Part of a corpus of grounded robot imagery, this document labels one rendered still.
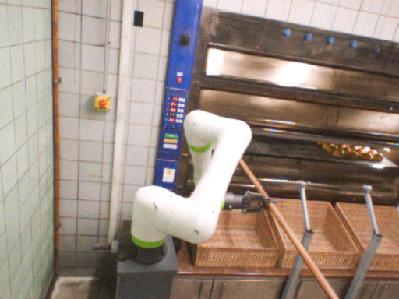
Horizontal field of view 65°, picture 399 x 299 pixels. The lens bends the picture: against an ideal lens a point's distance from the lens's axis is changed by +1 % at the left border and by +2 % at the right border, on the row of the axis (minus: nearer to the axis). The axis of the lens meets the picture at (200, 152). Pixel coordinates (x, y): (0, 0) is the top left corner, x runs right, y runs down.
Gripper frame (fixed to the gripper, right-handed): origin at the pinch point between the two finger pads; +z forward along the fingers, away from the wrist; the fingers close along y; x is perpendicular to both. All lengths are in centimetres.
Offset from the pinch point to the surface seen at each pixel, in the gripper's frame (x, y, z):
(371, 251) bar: -8, 35, 83
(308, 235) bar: -8.8, 25.6, 35.4
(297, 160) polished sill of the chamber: -69, 2, 51
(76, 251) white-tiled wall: -71, 94, -107
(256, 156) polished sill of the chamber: -69, 2, 18
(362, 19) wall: -68, -101, 66
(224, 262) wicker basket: -20, 58, -8
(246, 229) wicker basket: -59, 59, 20
